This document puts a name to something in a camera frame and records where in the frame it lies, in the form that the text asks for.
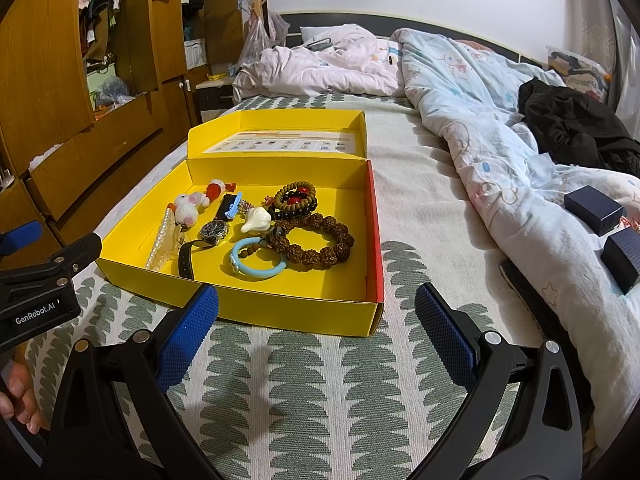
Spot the white plush bunny hair clip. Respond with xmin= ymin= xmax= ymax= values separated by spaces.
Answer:
xmin=168 ymin=192 xmax=211 ymax=226

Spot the grey curtain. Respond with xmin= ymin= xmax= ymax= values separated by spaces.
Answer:
xmin=555 ymin=0 xmax=640 ymax=136

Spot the olive wooden bead bracelet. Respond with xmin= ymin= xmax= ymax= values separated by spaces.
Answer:
xmin=272 ymin=181 xmax=317 ymax=213

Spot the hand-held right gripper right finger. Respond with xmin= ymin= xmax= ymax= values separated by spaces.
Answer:
xmin=410 ymin=282 xmax=586 ymax=480

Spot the person's left hand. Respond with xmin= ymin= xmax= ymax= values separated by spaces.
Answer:
xmin=0 ymin=360 xmax=46 ymax=436

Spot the white cartoon print duvet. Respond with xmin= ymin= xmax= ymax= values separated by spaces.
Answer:
xmin=390 ymin=27 xmax=640 ymax=451

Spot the dark bed headboard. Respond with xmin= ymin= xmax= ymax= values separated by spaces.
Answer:
xmin=272 ymin=10 xmax=546 ymax=68

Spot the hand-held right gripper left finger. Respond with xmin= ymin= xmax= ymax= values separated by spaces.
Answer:
xmin=48 ymin=282 xmax=223 ymax=480

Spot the black garment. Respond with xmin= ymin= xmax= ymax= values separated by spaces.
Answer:
xmin=518 ymin=77 xmax=640 ymax=176

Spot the black bead bracelet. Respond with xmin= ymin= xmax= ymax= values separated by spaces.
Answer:
xmin=267 ymin=195 xmax=318 ymax=220

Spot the yellow cardboard box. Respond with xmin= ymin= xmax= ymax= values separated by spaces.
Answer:
xmin=95 ymin=110 xmax=385 ymax=337

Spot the red santa hair clip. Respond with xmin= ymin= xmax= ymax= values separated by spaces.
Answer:
xmin=206 ymin=178 xmax=237 ymax=200

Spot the brown rudraksha bead bracelet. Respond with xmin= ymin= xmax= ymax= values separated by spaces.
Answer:
xmin=260 ymin=212 xmax=356 ymax=272

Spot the dark nightstand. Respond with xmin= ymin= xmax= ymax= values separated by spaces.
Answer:
xmin=195 ymin=77 xmax=236 ymax=121

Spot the black wristwatch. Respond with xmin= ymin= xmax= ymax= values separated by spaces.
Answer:
xmin=177 ymin=220 xmax=232 ymax=278

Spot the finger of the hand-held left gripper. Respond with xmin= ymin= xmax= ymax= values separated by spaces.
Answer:
xmin=0 ymin=231 xmax=103 ymax=311
xmin=0 ymin=220 xmax=43 ymax=261

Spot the clear plastic bag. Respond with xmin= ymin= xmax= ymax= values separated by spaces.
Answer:
xmin=237 ymin=15 xmax=291 ymax=68

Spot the white garlic-shaped ornament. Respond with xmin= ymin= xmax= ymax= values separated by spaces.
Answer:
xmin=240 ymin=206 xmax=273 ymax=233

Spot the dark blue jewelry box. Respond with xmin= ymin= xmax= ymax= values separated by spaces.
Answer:
xmin=600 ymin=232 xmax=640 ymax=295
xmin=564 ymin=186 xmax=626 ymax=235

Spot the light blue bangle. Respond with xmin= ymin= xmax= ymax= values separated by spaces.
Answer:
xmin=231 ymin=236 xmax=288 ymax=278

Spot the pearl hair clip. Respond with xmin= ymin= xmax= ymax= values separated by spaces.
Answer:
xmin=146 ymin=207 xmax=188 ymax=271

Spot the wooden wardrobe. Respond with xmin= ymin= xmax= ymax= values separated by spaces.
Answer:
xmin=0 ymin=0 xmax=241 ymax=281

